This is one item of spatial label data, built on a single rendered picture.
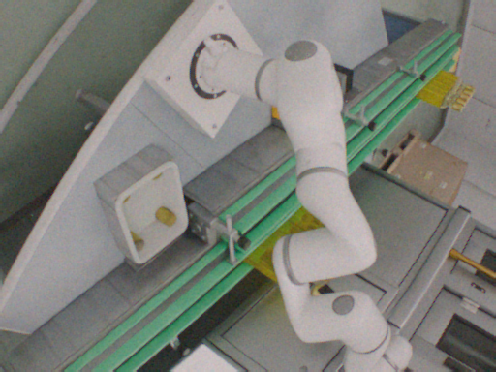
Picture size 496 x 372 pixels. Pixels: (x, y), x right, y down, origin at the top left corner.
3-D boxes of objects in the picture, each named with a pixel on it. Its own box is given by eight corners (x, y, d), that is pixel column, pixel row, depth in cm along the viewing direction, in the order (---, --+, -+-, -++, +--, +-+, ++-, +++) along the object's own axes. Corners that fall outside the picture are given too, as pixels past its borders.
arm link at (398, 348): (385, 381, 79) (418, 349, 79) (353, 348, 85) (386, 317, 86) (389, 386, 90) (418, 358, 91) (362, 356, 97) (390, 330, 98)
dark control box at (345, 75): (320, 89, 148) (340, 97, 144) (321, 69, 143) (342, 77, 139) (332, 80, 153) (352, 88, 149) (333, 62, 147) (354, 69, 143)
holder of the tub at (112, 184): (122, 261, 109) (140, 277, 105) (93, 182, 90) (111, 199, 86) (170, 224, 118) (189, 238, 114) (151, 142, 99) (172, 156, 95)
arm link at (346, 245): (272, 179, 71) (270, 263, 63) (352, 157, 64) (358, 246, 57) (309, 214, 81) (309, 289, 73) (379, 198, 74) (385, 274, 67)
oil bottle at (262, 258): (228, 251, 122) (289, 292, 111) (227, 237, 118) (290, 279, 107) (242, 239, 125) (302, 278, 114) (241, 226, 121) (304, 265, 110)
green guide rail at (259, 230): (220, 238, 115) (243, 254, 111) (220, 235, 114) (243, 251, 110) (446, 43, 208) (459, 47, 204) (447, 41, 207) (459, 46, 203)
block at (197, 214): (189, 233, 115) (207, 247, 112) (184, 208, 109) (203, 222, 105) (199, 226, 117) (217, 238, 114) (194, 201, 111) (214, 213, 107)
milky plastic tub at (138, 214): (117, 249, 105) (139, 268, 100) (93, 182, 90) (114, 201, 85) (168, 211, 114) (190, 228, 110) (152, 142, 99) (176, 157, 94)
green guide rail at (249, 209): (218, 219, 110) (242, 234, 105) (217, 216, 109) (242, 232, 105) (449, 31, 203) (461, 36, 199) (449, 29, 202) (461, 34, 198)
